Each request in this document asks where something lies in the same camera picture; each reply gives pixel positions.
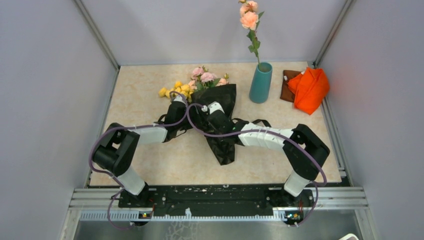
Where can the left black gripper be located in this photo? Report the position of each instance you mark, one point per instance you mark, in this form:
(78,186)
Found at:
(185,111)

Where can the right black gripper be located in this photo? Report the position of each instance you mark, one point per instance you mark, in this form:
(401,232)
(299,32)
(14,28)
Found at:
(214,130)

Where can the yellow flower bunch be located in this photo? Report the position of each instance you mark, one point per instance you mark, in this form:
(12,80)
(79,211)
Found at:
(185,89)

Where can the black wrapping paper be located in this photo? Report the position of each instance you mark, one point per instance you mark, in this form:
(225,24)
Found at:
(223,148)

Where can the pink flower bunch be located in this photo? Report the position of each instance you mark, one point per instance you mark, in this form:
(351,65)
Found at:
(201,79)

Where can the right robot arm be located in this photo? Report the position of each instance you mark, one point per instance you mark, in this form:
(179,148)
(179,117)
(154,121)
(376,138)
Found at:
(305,151)

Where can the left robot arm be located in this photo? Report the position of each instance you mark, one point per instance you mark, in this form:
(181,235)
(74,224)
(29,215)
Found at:
(115,149)

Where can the teal ceramic vase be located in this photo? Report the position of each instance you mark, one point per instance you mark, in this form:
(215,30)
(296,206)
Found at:
(261,83)

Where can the peach rose stem in vase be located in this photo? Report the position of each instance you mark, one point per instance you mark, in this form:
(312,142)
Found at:
(250,20)

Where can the brown cloth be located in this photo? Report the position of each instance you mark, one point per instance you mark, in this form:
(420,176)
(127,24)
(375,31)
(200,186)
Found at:
(286,93)

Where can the orange cloth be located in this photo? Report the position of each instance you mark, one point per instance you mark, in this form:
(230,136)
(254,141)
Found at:
(309,87)

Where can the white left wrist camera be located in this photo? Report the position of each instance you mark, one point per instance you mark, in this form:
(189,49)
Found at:
(180,98)

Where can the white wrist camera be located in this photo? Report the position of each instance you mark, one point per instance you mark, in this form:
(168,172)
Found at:
(212,108)
(180,98)

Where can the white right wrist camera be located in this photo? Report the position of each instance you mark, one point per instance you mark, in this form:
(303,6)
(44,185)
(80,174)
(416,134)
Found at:
(212,108)

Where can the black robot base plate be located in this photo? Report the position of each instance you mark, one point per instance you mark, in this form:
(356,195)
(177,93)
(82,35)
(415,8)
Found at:
(237,200)

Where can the left aluminium frame post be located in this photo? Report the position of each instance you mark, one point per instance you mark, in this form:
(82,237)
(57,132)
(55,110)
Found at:
(94,29)

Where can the aluminium frame post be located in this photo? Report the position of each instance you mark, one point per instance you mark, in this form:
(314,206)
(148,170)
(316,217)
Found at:
(333,32)
(94,29)

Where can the grey cable duct rail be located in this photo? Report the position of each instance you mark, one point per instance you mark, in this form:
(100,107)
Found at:
(141,216)

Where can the right aluminium frame post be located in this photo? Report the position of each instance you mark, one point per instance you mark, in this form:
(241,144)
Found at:
(333,32)

